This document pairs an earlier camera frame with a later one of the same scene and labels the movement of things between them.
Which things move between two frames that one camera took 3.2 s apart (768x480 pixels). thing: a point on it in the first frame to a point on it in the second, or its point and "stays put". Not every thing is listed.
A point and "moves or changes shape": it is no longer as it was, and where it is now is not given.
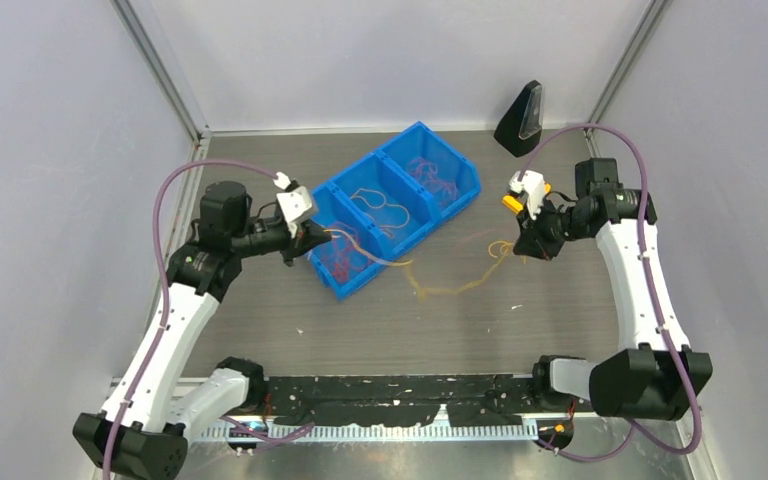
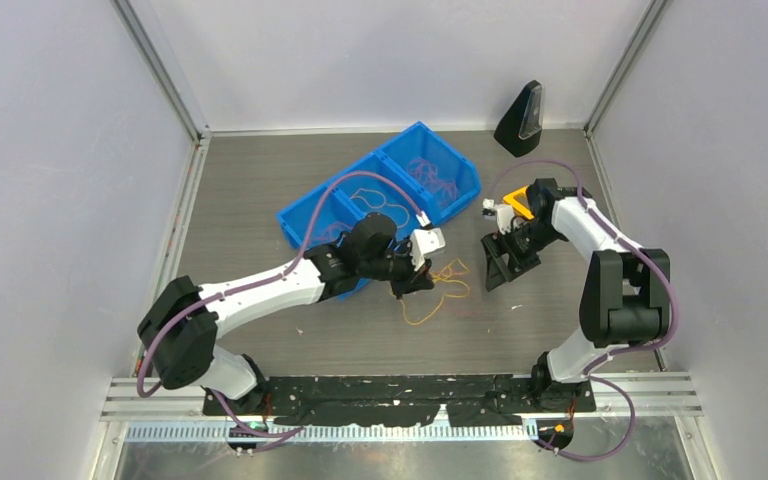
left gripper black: x=306 y=237 to x=414 y=281
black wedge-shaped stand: x=520 y=129 stays put
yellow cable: x=407 y=264 moves or changes shape
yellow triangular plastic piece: x=518 y=206 stays put
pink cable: x=425 y=171 stays put
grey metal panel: x=467 y=399 stays put
